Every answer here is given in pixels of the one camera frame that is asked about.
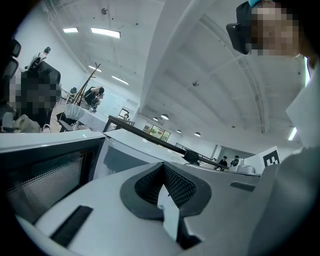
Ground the person's white shirt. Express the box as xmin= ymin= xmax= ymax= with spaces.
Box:
xmin=285 ymin=56 xmax=320 ymax=149

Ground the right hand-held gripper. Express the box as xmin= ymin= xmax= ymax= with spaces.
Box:
xmin=243 ymin=146 xmax=320 ymax=256

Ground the white microwave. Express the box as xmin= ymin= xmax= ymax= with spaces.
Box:
xmin=0 ymin=128 xmax=188 ymax=226

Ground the black head camera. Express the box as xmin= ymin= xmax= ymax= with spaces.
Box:
xmin=225 ymin=1 xmax=253 ymax=55

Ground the black mesh office chair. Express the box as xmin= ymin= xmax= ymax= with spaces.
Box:
xmin=0 ymin=38 xmax=22 ymax=78

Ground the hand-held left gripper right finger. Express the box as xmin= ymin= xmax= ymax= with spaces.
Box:
xmin=156 ymin=161 xmax=262 ymax=256

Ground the white table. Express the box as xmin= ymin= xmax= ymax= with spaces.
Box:
xmin=76 ymin=109 xmax=111 ymax=133

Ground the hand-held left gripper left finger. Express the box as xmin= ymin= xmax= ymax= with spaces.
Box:
xmin=34 ymin=161 xmax=181 ymax=256

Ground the grey lidded pot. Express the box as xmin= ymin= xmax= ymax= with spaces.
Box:
xmin=237 ymin=164 xmax=256 ymax=175

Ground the green framed window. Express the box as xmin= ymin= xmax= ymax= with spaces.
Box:
xmin=143 ymin=121 xmax=172 ymax=143

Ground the dark wooden rail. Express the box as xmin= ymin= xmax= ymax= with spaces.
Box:
xmin=102 ymin=114 xmax=227 ymax=170

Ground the white round appliance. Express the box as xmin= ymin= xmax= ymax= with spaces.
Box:
xmin=228 ymin=157 xmax=245 ymax=173

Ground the white folded cloth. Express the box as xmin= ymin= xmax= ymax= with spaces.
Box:
xmin=63 ymin=103 xmax=85 ymax=121

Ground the white whiteboard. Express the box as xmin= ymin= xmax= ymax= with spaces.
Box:
xmin=99 ymin=91 xmax=128 ymax=118

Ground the wooden coat rack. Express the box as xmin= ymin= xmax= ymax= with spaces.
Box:
xmin=73 ymin=62 xmax=102 ymax=107

